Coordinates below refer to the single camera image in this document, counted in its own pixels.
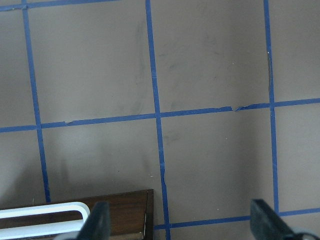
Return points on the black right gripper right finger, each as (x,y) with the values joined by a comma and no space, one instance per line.
(265,224)

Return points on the white drawer handle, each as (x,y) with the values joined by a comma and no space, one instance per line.
(44,229)

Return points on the dark wooden drawer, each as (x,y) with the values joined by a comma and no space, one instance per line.
(131,215)

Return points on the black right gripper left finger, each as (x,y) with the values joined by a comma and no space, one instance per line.
(98,224)

